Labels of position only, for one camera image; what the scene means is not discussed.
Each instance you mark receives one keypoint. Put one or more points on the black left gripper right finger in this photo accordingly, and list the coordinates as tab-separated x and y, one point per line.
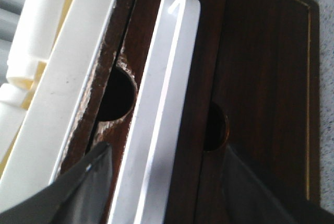
248	195

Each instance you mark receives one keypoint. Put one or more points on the white curtain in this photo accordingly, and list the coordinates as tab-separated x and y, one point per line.
10	13

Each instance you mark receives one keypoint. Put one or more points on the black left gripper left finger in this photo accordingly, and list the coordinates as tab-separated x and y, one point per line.
78	196

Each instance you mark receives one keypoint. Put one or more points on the wooden drawer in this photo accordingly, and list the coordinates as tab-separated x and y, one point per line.
131	56
264	102

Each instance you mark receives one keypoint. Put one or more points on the white plastic tray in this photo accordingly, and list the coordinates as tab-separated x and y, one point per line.
143	185

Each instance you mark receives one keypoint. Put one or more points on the dark wooden drawer cabinet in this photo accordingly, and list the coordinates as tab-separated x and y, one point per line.
108	103

